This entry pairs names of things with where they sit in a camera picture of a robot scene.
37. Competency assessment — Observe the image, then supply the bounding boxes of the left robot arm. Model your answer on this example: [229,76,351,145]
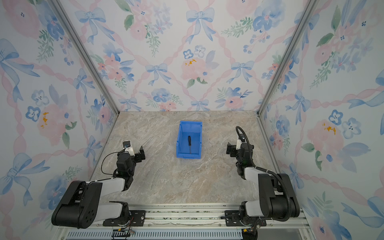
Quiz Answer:
[51,141,146,229]

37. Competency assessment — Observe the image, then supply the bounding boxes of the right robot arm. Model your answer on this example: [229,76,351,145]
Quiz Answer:
[221,141,301,240]

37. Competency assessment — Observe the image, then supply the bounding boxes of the aluminium mounting rail frame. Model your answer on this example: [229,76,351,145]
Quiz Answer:
[55,204,315,240]

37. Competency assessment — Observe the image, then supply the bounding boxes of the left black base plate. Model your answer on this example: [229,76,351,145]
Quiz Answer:
[103,210,147,227]

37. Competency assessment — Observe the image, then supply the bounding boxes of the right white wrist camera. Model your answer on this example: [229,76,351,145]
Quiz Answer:
[236,135,246,150]

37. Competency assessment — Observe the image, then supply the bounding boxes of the aluminium corner post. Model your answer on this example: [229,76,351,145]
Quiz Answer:
[257,0,319,116]
[46,0,121,116]

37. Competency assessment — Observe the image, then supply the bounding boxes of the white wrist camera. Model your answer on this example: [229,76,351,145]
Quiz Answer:
[123,141,135,156]
[236,135,246,150]

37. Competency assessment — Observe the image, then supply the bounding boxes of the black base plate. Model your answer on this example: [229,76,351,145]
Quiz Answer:
[220,210,267,228]
[103,210,147,227]

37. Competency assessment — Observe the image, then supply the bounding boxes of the right aluminium corner post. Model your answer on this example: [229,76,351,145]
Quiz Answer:
[257,0,319,116]

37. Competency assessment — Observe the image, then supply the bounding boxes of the blue plastic bin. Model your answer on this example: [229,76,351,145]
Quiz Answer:
[176,121,203,159]

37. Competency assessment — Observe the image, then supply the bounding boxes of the right black corrugated cable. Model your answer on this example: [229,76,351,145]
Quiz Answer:
[235,125,293,222]

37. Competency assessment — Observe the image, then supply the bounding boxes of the left thin black cable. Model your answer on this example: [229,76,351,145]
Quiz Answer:
[100,151,121,177]

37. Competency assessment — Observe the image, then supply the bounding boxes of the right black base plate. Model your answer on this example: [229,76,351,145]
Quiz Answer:
[220,210,267,228]

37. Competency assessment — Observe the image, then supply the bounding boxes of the left aluminium corner post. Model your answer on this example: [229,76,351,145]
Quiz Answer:
[46,0,121,116]

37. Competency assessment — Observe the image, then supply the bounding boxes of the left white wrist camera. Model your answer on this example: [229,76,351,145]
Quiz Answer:
[123,141,135,156]

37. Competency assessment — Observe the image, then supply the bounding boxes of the black handled screwdriver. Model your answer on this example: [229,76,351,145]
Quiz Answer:
[188,136,192,154]

